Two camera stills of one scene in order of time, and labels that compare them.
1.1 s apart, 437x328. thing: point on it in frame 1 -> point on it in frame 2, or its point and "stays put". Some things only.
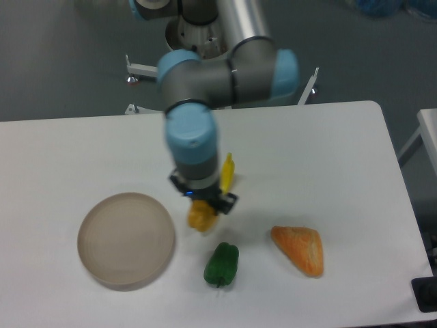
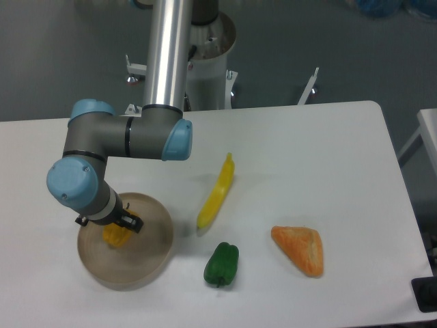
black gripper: x=212 y=193 -> x=128 y=221
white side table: x=427 y=121 stays put
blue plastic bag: x=381 y=8 stays put
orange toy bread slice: x=303 y=245 stays put
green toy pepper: x=221 y=266 stays put
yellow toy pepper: x=201 y=216 -> x=115 y=235
